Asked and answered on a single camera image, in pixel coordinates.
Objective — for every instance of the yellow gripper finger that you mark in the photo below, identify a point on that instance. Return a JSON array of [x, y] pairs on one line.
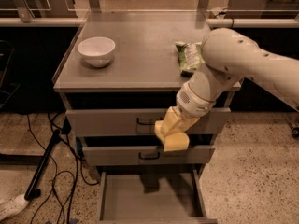
[[183, 124], [171, 121]]

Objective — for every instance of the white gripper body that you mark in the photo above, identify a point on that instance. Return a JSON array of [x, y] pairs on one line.
[[193, 104]]

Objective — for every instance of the grey middle drawer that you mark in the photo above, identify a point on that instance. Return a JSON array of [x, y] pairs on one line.
[[143, 150]]

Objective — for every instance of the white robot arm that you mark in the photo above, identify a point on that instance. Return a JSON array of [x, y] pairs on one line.
[[228, 57]]

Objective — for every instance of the grey drawer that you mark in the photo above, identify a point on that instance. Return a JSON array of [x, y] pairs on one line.
[[143, 150], [152, 194], [129, 122]]

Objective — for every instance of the white horizontal rail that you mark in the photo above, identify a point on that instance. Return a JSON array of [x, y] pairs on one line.
[[213, 23]]

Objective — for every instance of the black caster wheel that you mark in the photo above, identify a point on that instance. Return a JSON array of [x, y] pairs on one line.
[[295, 130]]

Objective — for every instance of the white shoe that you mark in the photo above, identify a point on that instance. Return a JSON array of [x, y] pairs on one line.
[[12, 207]]

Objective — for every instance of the grey top drawer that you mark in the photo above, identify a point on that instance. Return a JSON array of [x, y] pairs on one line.
[[129, 122]]

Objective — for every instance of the green snack bag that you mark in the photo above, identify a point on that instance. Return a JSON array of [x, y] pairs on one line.
[[189, 57]]

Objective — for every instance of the white ceramic bowl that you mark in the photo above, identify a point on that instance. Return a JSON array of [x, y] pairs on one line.
[[97, 51]]

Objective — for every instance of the grey drawer cabinet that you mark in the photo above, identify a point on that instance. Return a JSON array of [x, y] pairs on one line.
[[144, 73]]

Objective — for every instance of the grey bottom drawer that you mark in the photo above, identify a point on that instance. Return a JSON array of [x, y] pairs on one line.
[[152, 194]]

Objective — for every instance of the black floor bar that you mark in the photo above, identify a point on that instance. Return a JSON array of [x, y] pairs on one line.
[[31, 191]]

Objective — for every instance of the yellow sponge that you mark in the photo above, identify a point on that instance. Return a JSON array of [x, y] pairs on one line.
[[173, 142]]

